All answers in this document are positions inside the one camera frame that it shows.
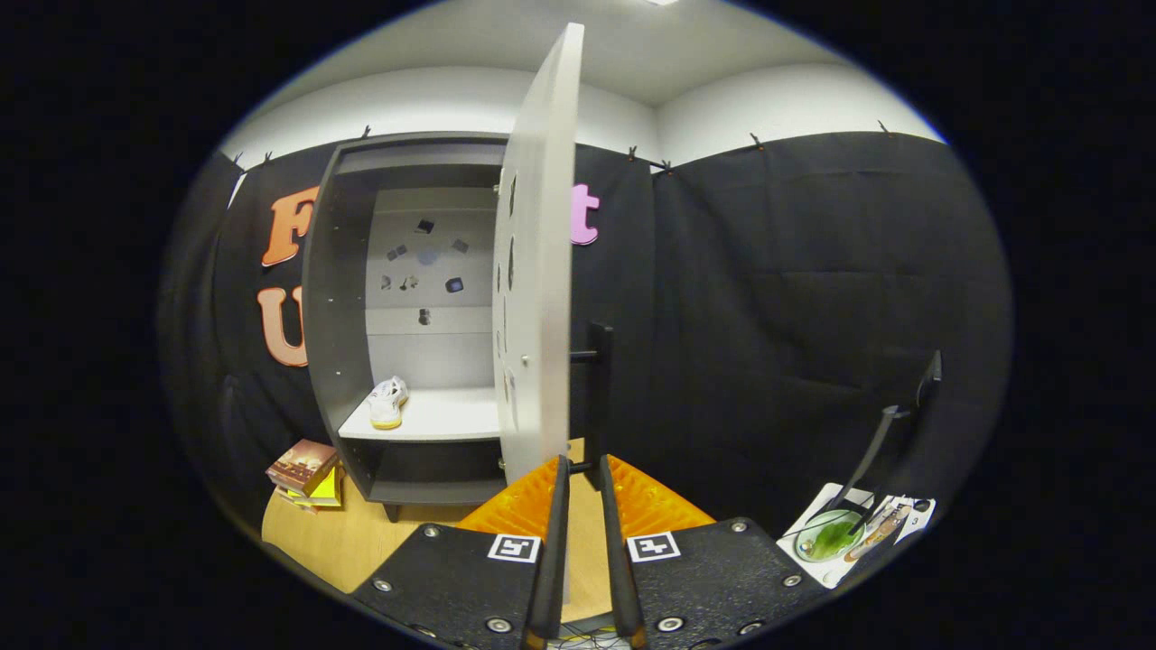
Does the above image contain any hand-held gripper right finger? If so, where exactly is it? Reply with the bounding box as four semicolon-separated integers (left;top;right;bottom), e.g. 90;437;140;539
598;454;827;650

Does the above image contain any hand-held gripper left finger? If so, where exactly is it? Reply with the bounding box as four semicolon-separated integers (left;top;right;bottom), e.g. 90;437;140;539
350;454;572;650

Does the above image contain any black door handle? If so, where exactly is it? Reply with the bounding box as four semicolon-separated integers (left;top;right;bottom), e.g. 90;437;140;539
569;322;615;493

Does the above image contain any white canvas shoe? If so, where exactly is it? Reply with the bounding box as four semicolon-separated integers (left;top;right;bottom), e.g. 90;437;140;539
366;376;410;431

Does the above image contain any grey shoe cabinet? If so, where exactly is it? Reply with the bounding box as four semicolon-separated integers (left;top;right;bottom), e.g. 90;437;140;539
301;133;579;523

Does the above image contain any green glass bowl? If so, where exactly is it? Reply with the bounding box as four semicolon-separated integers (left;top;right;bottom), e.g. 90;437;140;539
795;508;866;563

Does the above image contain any white paper mat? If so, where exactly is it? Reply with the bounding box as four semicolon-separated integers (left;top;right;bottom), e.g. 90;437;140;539
777;483;937;590

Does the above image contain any yellow book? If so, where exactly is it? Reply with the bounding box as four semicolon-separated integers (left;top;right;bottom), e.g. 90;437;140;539
284;465;346;511

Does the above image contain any brown book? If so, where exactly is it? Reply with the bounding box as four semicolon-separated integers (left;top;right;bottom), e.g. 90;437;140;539
265;440;340;496

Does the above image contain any black stand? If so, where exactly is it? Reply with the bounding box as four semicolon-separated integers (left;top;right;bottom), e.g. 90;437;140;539
808;350;945;534

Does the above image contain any black backdrop cloth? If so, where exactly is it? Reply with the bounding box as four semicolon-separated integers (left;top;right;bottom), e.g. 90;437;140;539
158;131;1014;543

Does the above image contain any white printed card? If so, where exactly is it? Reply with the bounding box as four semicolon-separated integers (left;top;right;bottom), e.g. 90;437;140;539
872;494;937;547

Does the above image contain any row of black clips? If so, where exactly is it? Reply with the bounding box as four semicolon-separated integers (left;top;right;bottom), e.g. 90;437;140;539
233;120;895;174

